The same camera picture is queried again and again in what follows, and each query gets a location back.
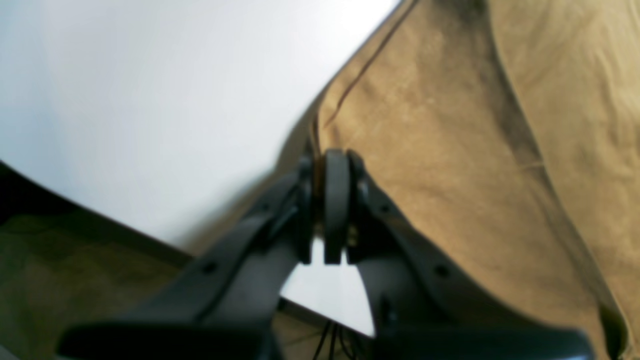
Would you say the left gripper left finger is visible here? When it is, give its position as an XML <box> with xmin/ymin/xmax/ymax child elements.
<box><xmin>56</xmin><ymin>153</ymin><xmax>314</xmax><ymax>360</ymax></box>

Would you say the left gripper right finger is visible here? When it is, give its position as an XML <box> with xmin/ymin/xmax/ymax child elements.
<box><xmin>322</xmin><ymin>149</ymin><xmax>595</xmax><ymax>360</ymax></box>

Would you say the brown t-shirt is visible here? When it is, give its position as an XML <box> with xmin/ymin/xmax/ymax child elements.
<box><xmin>278</xmin><ymin>0</ymin><xmax>640</xmax><ymax>360</ymax></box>

